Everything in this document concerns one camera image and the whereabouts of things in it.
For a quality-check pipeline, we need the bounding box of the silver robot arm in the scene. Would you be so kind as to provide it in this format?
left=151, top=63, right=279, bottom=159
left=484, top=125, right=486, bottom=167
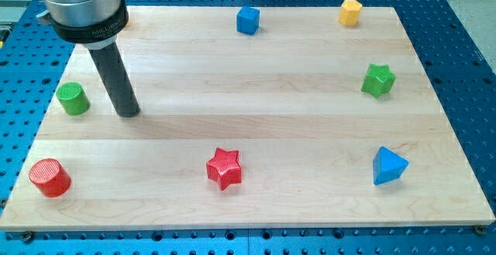
left=36, top=0, right=129, bottom=50

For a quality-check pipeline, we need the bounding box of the green cylinder block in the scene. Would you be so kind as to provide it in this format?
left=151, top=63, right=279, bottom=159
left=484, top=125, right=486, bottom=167
left=56, top=82, right=91, bottom=115

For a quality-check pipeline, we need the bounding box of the green star block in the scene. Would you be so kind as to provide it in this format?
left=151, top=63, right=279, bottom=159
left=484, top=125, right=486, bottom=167
left=361, top=64, right=396, bottom=98

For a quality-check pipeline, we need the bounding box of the blue cube block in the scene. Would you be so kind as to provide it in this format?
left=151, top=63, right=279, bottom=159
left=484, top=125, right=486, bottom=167
left=236, top=6, right=260, bottom=36

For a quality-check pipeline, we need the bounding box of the light wooden board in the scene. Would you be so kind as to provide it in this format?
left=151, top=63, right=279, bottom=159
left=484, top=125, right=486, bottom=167
left=1, top=6, right=494, bottom=231

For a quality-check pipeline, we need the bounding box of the red star block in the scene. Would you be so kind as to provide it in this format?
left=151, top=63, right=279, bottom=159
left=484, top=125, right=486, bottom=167
left=206, top=147, right=243, bottom=191

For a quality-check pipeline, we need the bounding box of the blue perforated metal plate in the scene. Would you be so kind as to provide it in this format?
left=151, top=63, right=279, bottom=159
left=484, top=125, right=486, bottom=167
left=1, top=0, right=495, bottom=254

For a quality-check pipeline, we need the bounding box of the red cylinder block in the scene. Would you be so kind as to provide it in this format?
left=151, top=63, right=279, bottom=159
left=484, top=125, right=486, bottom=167
left=29, top=158, right=72, bottom=198

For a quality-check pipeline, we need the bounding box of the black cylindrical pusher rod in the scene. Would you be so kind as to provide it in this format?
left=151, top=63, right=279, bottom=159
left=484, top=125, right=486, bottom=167
left=89, top=43, right=140, bottom=118

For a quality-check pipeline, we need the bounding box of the yellow hexagon block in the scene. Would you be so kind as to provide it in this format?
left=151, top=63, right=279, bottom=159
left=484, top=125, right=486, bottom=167
left=338, top=0, right=363, bottom=26

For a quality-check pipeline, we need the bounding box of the blue triangular prism block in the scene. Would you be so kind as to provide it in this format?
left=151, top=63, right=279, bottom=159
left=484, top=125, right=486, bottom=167
left=373, top=146, right=409, bottom=185

